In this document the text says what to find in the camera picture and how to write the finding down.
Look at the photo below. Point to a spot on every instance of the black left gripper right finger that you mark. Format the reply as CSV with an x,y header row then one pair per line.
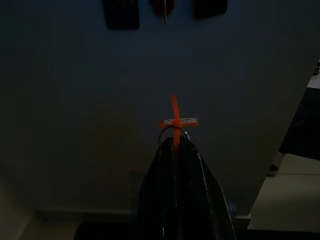
x,y
205,187

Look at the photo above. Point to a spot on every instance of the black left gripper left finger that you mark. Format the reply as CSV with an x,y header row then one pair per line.
x,y
155,187

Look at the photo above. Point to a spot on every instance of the black card holder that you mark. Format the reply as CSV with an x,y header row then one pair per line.
x,y
210,8

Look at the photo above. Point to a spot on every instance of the key bunch with red fob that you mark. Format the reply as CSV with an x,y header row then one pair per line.
x,y
160,6

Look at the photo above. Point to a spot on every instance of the dark grey door mat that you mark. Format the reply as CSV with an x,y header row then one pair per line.
x,y
302,125

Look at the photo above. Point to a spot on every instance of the dark blue card holder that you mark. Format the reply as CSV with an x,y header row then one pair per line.
x,y
122,15

